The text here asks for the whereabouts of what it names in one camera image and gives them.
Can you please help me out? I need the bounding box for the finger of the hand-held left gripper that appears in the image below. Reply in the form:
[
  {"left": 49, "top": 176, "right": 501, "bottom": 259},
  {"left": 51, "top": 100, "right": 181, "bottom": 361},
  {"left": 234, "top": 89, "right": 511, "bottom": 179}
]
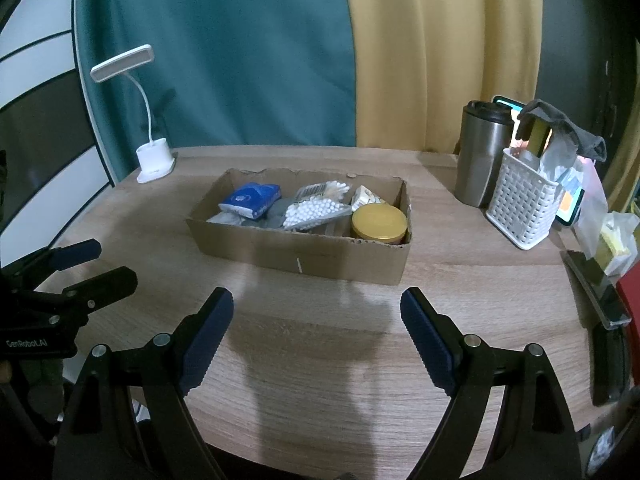
[
  {"left": 60, "top": 266, "right": 139, "bottom": 322},
  {"left": 0, "top": 239, "right": 103, "bottom": 294}
]

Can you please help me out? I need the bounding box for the cartoon print tissue pack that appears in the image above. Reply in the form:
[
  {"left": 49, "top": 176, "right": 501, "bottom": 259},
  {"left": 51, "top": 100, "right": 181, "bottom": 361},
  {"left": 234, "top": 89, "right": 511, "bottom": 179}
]
[{"left": 350, "top": 185, "right": 388, "bottom": 212}]

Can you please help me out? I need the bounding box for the grey knit sock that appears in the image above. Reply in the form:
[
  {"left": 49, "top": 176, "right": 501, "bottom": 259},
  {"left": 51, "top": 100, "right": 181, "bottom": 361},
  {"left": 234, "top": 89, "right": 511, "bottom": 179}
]
[{"left": 265, "top": 199, "right": 296, "bottom": 231}]

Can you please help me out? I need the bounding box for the cotton swab bag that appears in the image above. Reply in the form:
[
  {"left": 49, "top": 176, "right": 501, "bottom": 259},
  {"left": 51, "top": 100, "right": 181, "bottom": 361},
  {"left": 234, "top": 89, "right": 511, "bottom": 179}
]
[{"left": 283, "top": 180, "right": 354, "bottom": 232}]

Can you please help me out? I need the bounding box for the white sock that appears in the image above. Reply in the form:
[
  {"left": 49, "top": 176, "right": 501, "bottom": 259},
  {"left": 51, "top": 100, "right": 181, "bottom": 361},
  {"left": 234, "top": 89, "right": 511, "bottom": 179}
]
[{"left": 206, "top": 211, "right": 246, "bottom": 227}]

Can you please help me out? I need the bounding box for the crumpled clear plastic bag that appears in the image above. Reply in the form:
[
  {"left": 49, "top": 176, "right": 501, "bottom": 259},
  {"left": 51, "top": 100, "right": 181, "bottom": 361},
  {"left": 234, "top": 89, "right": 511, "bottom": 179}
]
[{"left": 537, "top": 132, "right": 581, "bottom": 186}]

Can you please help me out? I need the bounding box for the teal curtain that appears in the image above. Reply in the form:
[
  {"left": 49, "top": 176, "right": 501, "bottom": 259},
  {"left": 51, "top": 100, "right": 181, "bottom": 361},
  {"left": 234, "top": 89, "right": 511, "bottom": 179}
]
[{"left": 72, "top": 0, "right": 358, "bottom": 183}]

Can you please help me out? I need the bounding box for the flat black tray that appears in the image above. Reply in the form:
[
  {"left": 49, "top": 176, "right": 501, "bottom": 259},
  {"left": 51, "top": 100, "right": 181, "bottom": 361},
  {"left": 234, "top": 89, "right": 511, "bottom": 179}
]
[{"left": 560, "top": 249, "right": 632, "bottom": 331}]

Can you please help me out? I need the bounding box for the blue tissue packet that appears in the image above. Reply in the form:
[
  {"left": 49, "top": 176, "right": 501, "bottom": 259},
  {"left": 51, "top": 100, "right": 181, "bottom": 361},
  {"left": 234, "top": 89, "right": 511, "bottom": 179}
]
[{"left": 218, "top": 182, "right": 282, "bottom": 220}]

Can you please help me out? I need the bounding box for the steel travel mug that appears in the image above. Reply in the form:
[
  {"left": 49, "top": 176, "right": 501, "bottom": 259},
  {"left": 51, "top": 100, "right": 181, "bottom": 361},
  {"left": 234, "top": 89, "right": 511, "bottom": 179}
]
[{"left": 454, "top": 100, "right": 515, "bottom": 208}]

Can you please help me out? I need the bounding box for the gold red tin can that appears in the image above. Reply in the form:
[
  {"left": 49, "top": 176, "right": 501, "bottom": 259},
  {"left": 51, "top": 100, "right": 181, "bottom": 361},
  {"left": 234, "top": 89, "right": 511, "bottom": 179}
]
[{"left": 350, "top": 205, "right": 408, "bottom": 246}]

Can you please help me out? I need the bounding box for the yellow curtain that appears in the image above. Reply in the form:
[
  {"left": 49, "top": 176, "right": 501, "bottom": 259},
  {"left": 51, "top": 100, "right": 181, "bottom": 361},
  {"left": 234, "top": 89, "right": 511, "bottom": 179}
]
[{"left": 342, "top": 0, "right": 543, "bottom": 153}]

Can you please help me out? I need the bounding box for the cardboard box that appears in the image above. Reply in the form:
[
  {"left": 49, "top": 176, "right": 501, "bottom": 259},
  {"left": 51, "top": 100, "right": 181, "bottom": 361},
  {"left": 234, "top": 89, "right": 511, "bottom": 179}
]
[{"left": 186, "top": 167, "right": 413, "bottom": 287}]

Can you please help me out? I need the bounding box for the translucent plastic bag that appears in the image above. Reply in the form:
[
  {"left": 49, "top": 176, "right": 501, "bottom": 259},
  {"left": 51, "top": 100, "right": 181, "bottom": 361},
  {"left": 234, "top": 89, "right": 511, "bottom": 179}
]
[{"left": 572, "top": 157, "right": 610, "bottom": 261}]

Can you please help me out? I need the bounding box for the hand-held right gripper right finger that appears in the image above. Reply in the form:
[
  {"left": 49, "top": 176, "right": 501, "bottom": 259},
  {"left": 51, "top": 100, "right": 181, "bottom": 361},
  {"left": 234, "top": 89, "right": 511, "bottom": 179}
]
[{"left": 400, "top": 286, "right": 586, "bottom": 480}]

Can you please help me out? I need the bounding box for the black device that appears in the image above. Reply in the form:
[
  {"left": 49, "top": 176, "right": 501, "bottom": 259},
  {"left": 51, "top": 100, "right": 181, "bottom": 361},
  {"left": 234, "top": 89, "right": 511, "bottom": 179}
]
[{"left": 590, "top": 320, "right": 631, "bottom": 407}]

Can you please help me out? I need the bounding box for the dark grey cloth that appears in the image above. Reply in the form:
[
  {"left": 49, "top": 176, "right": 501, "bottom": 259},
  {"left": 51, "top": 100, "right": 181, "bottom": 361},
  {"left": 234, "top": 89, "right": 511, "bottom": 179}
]
[{"left": 515, "top": 100, "right": 607, "bottom": 163}]

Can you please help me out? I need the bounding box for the white desk lamp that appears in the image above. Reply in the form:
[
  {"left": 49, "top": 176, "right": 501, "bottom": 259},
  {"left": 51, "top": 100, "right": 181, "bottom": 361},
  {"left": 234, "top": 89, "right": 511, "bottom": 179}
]
[{"left": 90, "top": 44, "right": 177, "bottom": 184}]

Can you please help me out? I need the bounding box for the red box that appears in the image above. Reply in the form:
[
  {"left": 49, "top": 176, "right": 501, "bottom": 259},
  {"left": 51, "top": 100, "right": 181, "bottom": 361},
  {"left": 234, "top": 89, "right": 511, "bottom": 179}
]
[{"left": 616, "top": 275, "right": 640, "bottom": 321}]

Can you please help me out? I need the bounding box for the tablet with lit screen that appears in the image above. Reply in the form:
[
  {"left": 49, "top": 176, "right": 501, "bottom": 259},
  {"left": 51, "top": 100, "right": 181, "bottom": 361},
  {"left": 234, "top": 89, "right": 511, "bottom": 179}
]
[{"left": 492, "top": 95, "right": 586, "bottom": 227}]

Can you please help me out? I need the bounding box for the white plastic basket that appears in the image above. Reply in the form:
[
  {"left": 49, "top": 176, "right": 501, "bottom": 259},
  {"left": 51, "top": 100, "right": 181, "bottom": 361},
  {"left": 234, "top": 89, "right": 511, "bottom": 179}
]
[{"left": 485, "top": 147, "right": 560, "bottom": 252}]

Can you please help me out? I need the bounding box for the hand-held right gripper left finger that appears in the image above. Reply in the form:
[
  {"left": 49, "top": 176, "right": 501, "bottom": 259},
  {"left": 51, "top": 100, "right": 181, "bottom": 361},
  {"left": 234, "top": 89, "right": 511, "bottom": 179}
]
[{"left": 52, "top": 286, "right": 235, "bottom": 480}]

